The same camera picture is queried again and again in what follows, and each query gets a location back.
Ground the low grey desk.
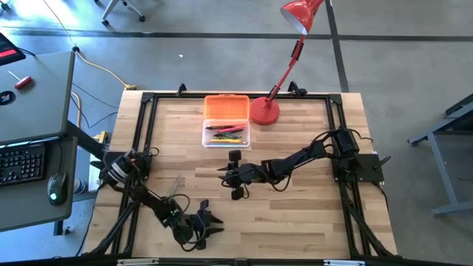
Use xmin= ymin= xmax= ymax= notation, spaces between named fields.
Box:
xmin=0 ymin=121 xmax=108 ymax=237

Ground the yellow floor cable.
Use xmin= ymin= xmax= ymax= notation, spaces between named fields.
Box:
xmin=42 ymin=0 xmax=137 ymax=92

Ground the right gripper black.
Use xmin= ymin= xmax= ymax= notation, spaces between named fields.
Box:
xmin=217 ymin=149 xmax=247 ymax=201

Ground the grey metal table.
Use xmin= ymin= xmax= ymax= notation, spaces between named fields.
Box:
xmin=407 ymin=94 xmax=473 ymax=216

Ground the clear supply box orange lid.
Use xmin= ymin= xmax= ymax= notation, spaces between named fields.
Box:
xmin=201 ymin=94 xmax=251 ymax=149

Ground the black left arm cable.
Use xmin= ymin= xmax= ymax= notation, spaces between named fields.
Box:
xmin=162 ymin=193 xmax=210 ymax=253

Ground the white office chair base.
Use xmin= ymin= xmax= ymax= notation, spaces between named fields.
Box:
xmin=94 ymin=0 xmax=146 ymax=27

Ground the yellow plug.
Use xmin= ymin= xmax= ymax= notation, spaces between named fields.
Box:
xmin=92 ymin=130 xmax=109 ymax=146

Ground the black aluminium table frame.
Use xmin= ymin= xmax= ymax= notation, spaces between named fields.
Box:
xmin=83 ymin=91 xmax=398 ymax=259

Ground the red-handled tool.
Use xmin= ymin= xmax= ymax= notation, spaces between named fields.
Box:
xmin=7 ymin=70 xmax=33 ymax=90

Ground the pink pen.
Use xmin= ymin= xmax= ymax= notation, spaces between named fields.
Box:
xmin=217 ymin=125 xmax=247 ymax=134

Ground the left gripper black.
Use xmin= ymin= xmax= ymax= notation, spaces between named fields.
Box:
xmin=194 ymin=199 xmax=226 ymax=251

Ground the black keyboard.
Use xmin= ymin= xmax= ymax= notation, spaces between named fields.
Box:
xmin=0 ymin=143 xmax=47 ymax=187

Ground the black device red stripe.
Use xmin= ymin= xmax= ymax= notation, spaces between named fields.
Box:
xmin=0 ymin=32 xmax=27 ymax=67

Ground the white blue cup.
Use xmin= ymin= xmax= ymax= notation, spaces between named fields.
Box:
xmin=72 ymin=178 xmax=88 ymax=196

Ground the black computer mouse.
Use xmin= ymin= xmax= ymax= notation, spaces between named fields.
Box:
xmin=47 ymin=171 xmax=69 ymax=207

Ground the tall grey desk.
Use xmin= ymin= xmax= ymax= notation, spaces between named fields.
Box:
xmin=0 ymin=50 xmax=75 ymax=146

